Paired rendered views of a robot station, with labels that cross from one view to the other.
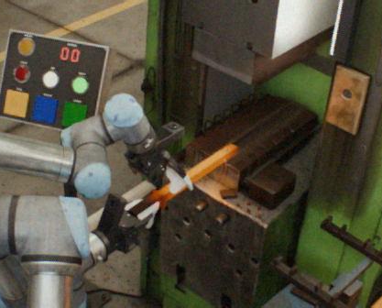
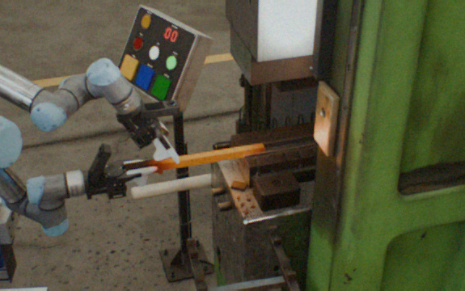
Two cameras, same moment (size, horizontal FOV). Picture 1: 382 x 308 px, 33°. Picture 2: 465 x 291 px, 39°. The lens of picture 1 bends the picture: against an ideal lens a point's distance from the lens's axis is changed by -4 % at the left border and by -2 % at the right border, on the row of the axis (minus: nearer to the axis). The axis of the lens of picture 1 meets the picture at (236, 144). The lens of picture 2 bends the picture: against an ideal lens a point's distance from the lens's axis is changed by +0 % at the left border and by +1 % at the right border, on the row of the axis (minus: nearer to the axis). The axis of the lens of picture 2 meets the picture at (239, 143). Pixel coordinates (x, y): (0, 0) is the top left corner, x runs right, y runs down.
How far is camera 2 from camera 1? 1.04 m
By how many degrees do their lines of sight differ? 32
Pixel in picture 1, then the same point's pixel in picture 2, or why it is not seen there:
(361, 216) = (339, 248)
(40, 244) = not seen: outside the picture
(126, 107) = (99, 69)
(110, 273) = not seen: hidden behind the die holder
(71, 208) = not seen: outside the picture
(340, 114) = (319, 132)
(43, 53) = (154, 30)
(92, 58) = (184, 41)
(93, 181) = (40, 116)
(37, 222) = not seen: outside the picture
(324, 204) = (319, 225)
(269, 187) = (264, 188)
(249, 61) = (249, 62)
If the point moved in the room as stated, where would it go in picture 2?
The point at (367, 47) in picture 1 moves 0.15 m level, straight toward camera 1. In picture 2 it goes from (338, 65) to (291, 85)
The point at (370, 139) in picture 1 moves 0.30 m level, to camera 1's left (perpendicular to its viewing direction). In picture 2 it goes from (340, 166) to (247, 124)
